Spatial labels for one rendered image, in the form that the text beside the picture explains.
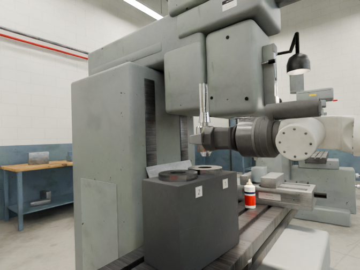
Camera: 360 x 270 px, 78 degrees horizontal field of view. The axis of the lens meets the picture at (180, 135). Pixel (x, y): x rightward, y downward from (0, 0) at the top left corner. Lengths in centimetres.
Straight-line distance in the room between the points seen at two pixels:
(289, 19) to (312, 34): 85
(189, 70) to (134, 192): 53
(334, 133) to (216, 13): 57
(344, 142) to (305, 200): 48
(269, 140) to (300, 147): 6
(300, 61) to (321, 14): 721
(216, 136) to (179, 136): 63
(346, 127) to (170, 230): 38
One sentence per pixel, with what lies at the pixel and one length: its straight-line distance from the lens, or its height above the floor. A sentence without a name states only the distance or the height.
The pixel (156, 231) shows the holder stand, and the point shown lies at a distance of 52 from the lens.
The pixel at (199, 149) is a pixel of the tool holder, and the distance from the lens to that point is 57.
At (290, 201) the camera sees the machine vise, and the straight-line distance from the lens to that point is 97.
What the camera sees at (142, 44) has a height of 167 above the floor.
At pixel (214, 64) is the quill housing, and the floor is 150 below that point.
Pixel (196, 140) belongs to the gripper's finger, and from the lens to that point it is 56.
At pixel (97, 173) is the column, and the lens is 112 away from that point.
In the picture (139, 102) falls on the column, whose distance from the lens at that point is 95.
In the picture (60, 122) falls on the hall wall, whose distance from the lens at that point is 496.
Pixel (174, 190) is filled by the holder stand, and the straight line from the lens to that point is 44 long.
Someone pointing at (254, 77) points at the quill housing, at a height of 143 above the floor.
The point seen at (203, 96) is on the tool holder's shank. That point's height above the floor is 134.
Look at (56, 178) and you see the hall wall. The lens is 494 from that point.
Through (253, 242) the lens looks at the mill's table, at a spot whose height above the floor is 96.
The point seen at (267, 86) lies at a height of 141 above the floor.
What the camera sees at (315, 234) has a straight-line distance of 99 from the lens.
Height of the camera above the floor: 124
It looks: 1 degrees up
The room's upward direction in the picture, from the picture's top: 2 degrees counter-clockwise
